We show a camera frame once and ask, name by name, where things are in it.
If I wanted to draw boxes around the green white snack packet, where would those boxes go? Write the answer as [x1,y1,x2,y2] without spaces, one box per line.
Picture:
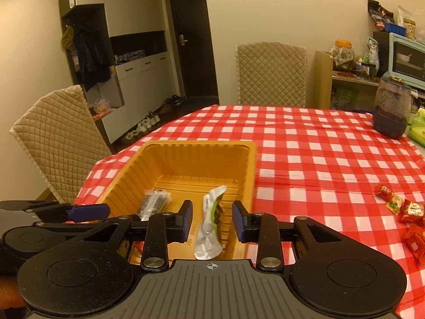
[194,185,227,261]

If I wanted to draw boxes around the orange lid plastic jar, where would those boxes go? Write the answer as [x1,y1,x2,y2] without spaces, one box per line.
[329,40,354,71]

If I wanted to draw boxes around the yellow green small candy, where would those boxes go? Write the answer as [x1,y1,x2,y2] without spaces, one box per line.
[385,194,405,215]

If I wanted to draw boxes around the large red snack packet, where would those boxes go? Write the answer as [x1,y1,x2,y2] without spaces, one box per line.
[400,199,424,225]

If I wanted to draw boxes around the beige quilted chair left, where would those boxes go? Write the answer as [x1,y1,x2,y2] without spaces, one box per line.
[9,85,112,203]

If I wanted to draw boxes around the green tissue pack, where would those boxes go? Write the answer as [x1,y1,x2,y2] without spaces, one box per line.
[408,108,425,147]

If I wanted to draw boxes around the small red candy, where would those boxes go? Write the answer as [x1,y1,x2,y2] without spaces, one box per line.
[374,184,395,202]

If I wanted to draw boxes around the dark snack bag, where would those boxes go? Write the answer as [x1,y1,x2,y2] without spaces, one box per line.
[367,0,395,32]

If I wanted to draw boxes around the white storage cabinet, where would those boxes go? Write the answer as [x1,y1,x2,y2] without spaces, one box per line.
[59,0,175,144]

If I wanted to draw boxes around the red square snack packet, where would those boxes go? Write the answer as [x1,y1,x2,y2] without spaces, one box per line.
[403,224,425,263]

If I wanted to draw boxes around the orange plastic tray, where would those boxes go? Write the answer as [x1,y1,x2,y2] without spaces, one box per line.
[97,140,256,260]

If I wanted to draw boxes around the jar of nuts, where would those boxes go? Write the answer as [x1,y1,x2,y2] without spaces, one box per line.
[403,18,416,40]

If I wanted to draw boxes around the red white checkered tablecloth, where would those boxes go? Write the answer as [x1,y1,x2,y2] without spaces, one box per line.
[74,104,425,319]

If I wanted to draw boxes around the clear silver snack packet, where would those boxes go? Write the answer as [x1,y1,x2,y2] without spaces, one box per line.
[137,189,171,221]

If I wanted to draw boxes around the blue box on oven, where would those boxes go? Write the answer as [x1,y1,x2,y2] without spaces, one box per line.
[384,22,406,37]

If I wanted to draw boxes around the light blue toaster oven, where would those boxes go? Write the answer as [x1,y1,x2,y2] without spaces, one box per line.
[388,33,424,91]

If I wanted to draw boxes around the beige quilted chair back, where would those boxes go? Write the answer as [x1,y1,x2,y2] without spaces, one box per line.
[236,42,308,107]

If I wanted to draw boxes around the dark glass jar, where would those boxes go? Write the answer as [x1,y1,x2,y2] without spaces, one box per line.
[372,73,412,139]

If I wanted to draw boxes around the dark wooden door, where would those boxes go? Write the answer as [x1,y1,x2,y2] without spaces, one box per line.
[169,0,218,99]

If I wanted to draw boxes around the green white bag on shelf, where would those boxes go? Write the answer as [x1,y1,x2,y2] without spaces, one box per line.
[363,37,380,73]

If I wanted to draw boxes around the beige quilted chair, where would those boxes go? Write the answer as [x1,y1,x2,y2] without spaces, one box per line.
[236,42,308,107]
[9,85,112,203]

